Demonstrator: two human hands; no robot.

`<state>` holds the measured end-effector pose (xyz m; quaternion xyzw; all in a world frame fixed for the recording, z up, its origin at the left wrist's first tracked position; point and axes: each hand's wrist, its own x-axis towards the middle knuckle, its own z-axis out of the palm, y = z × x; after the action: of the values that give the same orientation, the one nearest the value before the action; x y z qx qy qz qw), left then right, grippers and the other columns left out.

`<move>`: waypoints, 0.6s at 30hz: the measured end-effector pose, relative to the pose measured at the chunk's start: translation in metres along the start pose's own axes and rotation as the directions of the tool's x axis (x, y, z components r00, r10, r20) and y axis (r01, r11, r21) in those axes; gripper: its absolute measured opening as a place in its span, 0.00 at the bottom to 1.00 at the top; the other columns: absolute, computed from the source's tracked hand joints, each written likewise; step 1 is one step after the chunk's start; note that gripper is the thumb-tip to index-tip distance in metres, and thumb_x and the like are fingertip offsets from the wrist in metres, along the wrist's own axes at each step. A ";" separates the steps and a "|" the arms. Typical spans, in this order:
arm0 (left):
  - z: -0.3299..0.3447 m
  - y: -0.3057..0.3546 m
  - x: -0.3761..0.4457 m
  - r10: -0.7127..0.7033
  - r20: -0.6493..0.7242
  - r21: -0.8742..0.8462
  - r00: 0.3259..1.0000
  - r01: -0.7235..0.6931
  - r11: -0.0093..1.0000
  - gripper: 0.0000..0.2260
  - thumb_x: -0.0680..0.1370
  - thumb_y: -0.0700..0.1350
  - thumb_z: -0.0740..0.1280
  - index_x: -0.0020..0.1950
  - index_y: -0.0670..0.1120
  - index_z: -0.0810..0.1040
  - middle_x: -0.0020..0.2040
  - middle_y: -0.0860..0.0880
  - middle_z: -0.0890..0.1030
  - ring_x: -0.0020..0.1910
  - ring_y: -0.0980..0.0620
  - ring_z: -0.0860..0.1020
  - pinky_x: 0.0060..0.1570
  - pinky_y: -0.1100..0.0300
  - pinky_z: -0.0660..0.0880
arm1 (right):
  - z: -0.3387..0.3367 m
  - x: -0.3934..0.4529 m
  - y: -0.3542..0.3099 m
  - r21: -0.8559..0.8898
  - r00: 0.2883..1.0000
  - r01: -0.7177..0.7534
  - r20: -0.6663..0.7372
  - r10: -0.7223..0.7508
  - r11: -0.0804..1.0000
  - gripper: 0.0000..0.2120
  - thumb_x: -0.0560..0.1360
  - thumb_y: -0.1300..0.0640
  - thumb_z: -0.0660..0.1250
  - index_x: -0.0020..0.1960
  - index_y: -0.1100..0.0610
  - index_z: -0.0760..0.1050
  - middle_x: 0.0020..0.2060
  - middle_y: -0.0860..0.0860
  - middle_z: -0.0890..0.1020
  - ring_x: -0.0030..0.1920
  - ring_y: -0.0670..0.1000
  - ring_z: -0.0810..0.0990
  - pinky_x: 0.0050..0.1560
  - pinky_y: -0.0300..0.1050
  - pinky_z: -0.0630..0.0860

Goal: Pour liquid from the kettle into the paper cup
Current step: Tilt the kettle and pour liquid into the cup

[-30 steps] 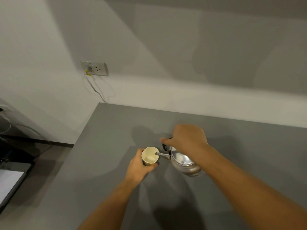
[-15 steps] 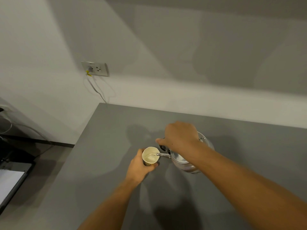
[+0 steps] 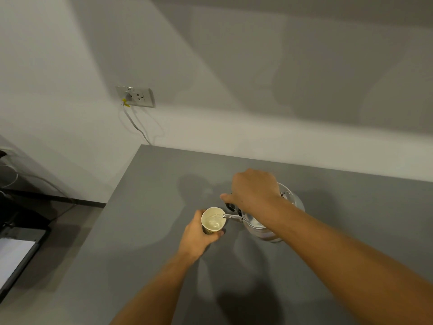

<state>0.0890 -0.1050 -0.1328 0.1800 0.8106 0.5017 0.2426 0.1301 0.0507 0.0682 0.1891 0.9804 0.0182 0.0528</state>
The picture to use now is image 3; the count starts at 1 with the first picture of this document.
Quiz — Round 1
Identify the person's right hand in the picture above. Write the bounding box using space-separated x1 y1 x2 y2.
220 168 283 221

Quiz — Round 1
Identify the person's left hand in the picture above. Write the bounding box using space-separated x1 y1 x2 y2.
177 210 225 264

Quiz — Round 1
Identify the paper cup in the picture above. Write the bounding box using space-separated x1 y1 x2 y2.
201 207 227 235

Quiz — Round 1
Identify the silver metal kettle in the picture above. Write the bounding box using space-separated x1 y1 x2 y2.
222 182 306 244

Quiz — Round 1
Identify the person's right forearm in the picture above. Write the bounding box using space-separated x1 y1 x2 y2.
246 199 433 325

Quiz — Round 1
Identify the person's left forearm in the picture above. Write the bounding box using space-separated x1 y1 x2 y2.
110 251 203 325

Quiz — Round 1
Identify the black side table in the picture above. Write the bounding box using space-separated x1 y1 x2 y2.
0 135 107 302

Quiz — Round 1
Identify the black tablet with white screen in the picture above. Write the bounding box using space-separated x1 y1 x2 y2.
0 227 51 303

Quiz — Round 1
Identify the white power cable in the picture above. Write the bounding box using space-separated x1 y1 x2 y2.
121 98 153 146

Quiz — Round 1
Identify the white wall socket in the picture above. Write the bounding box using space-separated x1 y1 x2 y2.
115 86 156 108

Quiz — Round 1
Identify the white cable on side table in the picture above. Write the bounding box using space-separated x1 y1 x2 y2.
0 150 73 203

